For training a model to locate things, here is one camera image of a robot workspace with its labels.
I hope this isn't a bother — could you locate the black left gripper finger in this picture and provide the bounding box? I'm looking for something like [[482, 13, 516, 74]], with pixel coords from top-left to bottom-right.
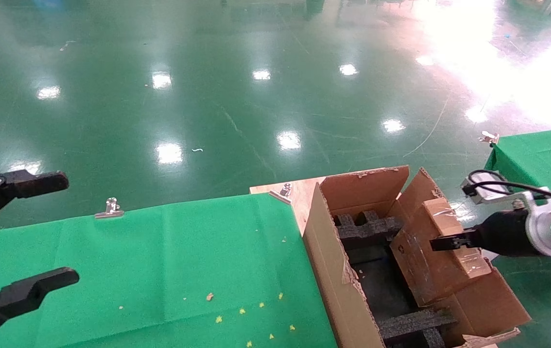
[[0, 169, 70, 234], [0, 268, 80, 347]]

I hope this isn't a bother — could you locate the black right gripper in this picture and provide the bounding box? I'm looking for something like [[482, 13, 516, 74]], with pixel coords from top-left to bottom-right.
[[430, 209, 541, 257]]

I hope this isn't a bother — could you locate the small brown cardboard box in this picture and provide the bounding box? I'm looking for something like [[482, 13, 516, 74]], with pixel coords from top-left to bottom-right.
[[390, 197, 493, 308]]

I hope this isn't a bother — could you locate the large open cardboard carton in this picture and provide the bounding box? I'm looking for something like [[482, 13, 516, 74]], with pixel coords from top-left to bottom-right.
[[302, 165, 532, 348]]

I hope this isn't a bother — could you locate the black foam insert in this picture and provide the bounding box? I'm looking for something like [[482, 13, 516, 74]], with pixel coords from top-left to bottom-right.
[[377, 308, 459, 348], [334, 210, 404, 251]]

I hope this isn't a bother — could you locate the large green tablecloth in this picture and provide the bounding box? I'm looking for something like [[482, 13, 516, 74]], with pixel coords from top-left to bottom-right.
[[0, 192, 339, 348]]

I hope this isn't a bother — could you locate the small green tablecloth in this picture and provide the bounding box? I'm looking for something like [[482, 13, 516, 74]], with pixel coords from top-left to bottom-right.
[[485, 127, 551, 194]]

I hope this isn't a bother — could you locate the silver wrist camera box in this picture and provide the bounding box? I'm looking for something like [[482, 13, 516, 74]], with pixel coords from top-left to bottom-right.
[[460, 172, 515, 205]]

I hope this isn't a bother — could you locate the silver camera mount bracket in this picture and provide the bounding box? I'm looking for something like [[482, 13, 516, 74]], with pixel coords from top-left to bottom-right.
[[509, 186, 551, 213]]

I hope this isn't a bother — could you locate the black camera cable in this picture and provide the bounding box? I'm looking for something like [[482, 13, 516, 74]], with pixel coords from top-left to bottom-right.
[[467, 169, 551, 206]]

